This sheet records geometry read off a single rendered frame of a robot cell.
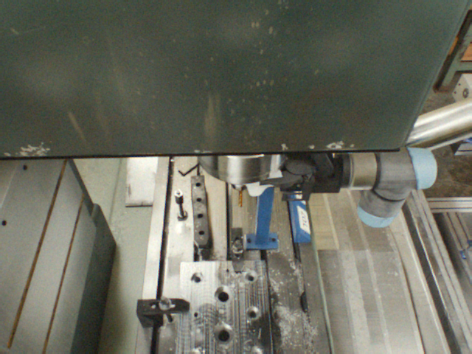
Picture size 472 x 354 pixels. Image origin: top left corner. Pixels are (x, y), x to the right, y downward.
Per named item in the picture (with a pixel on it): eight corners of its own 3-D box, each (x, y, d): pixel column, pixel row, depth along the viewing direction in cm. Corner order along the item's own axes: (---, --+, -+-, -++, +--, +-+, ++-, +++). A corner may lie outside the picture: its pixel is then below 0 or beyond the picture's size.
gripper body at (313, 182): (277, 202, 77) (342, 202, 77) (282, 172, 70) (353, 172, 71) (273, 170, 82) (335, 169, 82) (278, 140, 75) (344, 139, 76)
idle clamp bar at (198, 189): (206, 186, 142) (205, 174, 137) (212, 254, 125) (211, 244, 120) (191, 187, 142) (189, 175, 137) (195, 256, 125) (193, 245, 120)
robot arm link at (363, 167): (379, 171, 71) (368, 136, 76) (352, 171, 71) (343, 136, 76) (367, 198, 77) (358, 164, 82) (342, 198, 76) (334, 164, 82)
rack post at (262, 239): (276, 234, 130) (285, 173, 107) (278, 249, 127) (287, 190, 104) (244, 234, 130) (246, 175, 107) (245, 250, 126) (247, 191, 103)
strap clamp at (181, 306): (192, 313, 114) (187, 290, 103) (192, 326, 112) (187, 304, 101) (144, 315, 114) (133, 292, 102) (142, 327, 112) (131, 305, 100)
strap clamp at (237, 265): (242, 245, 127) (243, 218, 116) (243, 286, 119) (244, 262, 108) (231, 245, 127) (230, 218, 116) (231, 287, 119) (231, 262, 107)
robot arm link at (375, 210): (384, 188, 93) (400, 155, 85) (397, 231, 86) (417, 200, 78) (349, 187, 93) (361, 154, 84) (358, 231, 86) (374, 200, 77)
